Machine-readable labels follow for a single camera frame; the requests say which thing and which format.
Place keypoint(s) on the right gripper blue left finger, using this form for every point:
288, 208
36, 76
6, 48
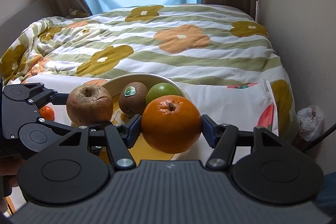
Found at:
117, 139

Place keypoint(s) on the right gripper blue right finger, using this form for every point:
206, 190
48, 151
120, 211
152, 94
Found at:
224, 139

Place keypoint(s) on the small mandarin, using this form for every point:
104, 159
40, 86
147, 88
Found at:
47, 113

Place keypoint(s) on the brown kiwi with sticker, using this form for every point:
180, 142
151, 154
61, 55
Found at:
132, 98

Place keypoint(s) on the wrinkled red-yellow apple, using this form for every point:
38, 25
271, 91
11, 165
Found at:
89, 104

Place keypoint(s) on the large orange front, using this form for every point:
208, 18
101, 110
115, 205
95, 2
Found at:
171, 124

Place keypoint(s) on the green apple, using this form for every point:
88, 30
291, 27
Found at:
159, 90

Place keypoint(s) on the yellow duck ceramic bowl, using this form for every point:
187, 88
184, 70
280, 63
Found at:
120, 117

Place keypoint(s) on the white persimmon print cloth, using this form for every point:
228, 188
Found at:
239, 107

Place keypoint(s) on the white plastic bag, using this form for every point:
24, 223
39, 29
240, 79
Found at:
311, 122

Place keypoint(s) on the floral striped quilt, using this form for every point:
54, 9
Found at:
188, 43

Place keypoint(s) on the floral pillow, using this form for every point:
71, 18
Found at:
75, 13

